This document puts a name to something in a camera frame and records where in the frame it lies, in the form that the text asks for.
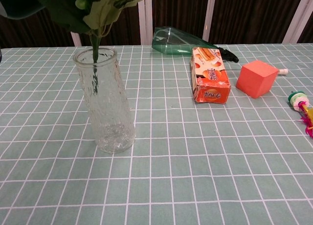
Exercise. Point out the green transparent plastic bottle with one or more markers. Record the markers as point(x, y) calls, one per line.
point(171, 44)

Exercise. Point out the orange snack carton box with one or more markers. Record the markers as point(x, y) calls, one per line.
point(210, 75)

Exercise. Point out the orange-red cube block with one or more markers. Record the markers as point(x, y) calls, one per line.
point(254, 83)

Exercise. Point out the pink artificial flower bouquet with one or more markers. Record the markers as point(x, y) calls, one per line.
point(102, 9)

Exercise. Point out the dark brown curtain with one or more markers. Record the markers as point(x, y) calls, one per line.
point(244, 14)

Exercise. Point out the black spray trigger head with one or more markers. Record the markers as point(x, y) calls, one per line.
point(228, 55)

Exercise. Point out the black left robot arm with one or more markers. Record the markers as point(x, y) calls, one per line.
point(17, 2)

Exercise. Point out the green white-grid tablecloth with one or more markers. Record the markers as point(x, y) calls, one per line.
point(171, 173)

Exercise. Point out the white frame post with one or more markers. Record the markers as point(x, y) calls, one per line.
point(297, 17)
point(76, 39)
point(144, 22)
point(209, 14)

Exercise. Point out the small white cap piece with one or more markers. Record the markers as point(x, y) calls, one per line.
point(283, 72)

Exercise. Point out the colourful green yellow toy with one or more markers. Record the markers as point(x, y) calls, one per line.
point(299, 101)

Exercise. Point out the textured transparent glass vase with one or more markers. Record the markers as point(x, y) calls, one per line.
point(110, 127)

